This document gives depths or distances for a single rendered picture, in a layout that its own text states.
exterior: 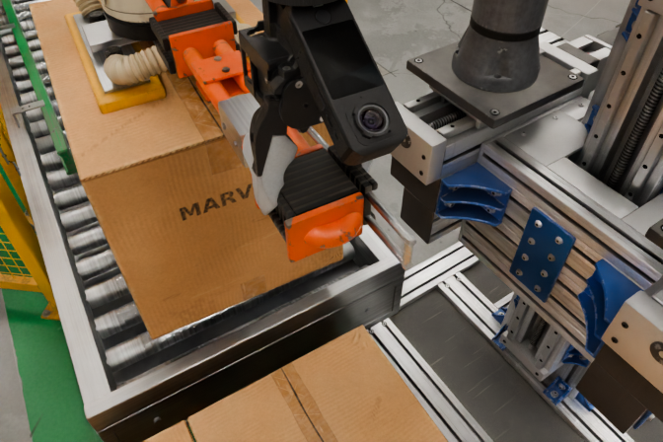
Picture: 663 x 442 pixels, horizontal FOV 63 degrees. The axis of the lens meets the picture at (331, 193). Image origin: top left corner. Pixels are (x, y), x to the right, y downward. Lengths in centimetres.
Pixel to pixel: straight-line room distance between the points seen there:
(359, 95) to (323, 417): 82
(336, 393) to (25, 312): 129
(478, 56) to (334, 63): 61
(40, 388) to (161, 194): 119
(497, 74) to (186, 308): 68
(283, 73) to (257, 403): 82
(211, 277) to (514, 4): 67
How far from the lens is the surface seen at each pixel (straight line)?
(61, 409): 188
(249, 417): 112
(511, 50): 96
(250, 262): 101
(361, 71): 38
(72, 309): 128
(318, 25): 39
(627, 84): 96
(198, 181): 84
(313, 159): 51
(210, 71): 67
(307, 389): 113
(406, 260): 47
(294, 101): 42
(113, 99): 89
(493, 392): 156
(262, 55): 43
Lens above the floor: 156
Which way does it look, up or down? 44 degrees down
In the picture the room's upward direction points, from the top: straight up
